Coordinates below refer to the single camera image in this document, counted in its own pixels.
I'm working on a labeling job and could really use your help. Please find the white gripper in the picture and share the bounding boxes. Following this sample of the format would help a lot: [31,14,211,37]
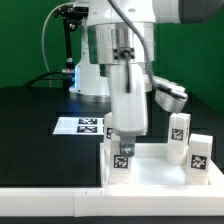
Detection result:
[107,64,148,157]

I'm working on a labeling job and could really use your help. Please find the white marker sheet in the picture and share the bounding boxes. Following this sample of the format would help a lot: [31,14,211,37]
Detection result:
[53,117,104,135]

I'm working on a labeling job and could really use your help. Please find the grey cable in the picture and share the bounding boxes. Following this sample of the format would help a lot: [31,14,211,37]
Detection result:
[41,2,70,73]

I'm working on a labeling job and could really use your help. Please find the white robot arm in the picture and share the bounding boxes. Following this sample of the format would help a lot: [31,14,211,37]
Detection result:
[70,0,224,157]

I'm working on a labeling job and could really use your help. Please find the white square tabletop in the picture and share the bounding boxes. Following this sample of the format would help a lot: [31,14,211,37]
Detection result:
[99,142,224,190]

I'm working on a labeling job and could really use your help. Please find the white front fence bar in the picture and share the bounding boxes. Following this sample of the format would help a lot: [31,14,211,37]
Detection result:
[0,186,224,217]

